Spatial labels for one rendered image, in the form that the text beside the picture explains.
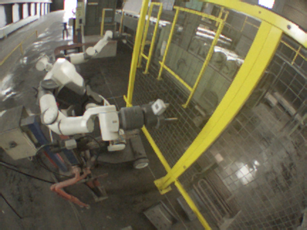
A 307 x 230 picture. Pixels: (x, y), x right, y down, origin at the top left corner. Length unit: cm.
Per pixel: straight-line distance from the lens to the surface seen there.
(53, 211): 185
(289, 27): 64
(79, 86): 99
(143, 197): 170
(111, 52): 444
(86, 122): 50
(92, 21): 487
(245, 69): 66
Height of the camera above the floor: 166
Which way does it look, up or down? 43 degrees down
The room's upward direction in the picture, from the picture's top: 17 degrees clockwise
